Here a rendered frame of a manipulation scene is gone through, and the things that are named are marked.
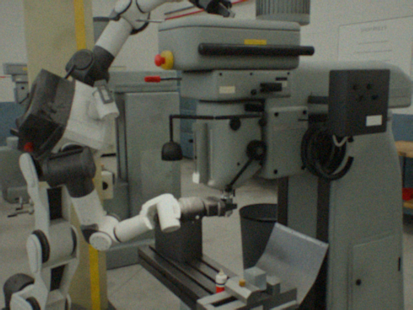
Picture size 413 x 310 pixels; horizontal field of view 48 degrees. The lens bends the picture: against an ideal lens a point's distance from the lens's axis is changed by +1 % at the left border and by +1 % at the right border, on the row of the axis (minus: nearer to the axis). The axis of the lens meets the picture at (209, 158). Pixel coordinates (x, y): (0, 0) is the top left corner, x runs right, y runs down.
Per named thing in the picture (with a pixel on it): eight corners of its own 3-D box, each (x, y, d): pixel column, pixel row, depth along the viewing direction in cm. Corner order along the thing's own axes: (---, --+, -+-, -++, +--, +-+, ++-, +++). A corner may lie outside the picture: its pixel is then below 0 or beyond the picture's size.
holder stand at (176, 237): (180, 263, 203) (179, 219, 200) (154, 249, 220) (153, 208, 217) (203, 256, 210) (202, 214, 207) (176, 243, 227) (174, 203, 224)
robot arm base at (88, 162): (53, 197, 158) (40, 174, 150) (55, 172, 167) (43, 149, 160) (97, 187, 159) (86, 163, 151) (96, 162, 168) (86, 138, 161)
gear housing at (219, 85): (214, 101, 148) (214, 69, 146) (179, 98, 169) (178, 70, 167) (294, 97, 165) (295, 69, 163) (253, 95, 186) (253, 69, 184)
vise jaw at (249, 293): (246, 304, 152) (246, 293, 151) (224, 290, 162) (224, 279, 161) (260, 299, 155) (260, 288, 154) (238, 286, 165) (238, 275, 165)
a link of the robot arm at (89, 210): (83, 253, 168) (62, 202, 157) (94, 229, 179) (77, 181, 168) (113, 250, 166) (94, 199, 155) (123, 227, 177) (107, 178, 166)
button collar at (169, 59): (168, 69, 148) (168, 50, 147) (160, 70, 153) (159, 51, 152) (173, 69, 149) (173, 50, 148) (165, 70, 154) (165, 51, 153)
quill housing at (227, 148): (220, 195, 157) (220, 100, 151) (191, 184, 174) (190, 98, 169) (265, 187, 167) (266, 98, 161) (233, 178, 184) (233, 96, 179)
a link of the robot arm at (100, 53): (87, 38, 178) (68, 67, 175) (106, 45, 175) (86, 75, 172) (101, 54, 188) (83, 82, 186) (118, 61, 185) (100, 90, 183)
